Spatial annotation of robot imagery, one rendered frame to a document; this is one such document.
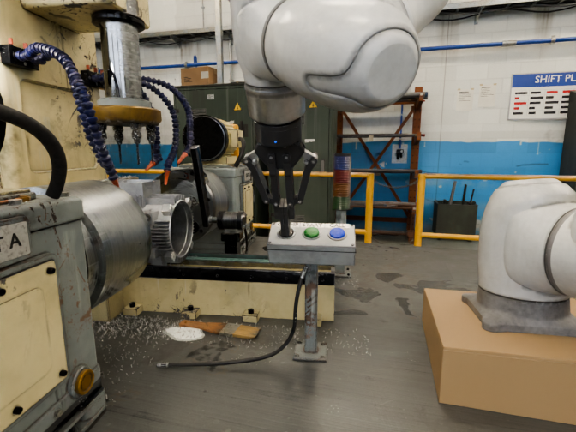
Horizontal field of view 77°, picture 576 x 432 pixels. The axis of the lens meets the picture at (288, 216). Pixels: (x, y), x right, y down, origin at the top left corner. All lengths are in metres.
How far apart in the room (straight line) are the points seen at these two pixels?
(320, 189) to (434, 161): 2.35
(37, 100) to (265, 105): 0.72
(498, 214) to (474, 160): 5.13
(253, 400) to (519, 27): 5.91
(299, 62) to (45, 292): 0.42
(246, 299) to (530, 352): 0.61
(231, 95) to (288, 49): 3.87
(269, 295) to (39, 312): 0.55
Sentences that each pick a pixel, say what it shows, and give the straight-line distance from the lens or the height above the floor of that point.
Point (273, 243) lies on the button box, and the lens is 0.70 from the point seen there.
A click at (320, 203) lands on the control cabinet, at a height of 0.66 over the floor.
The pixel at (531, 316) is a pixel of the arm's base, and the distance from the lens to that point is 0.81.
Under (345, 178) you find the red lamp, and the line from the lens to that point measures 1.21.
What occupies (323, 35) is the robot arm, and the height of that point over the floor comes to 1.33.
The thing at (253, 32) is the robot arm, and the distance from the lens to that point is 0.49.
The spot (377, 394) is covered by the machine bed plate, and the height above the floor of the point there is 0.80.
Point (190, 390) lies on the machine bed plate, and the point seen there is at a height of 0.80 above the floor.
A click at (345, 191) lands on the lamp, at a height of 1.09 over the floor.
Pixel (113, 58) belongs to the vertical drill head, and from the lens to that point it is 1.07.
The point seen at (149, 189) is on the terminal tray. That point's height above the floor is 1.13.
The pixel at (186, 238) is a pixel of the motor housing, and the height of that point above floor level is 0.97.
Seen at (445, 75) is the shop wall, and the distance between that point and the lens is 5.92.
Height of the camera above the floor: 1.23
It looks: 10 degrees down
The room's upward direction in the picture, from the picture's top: straight up
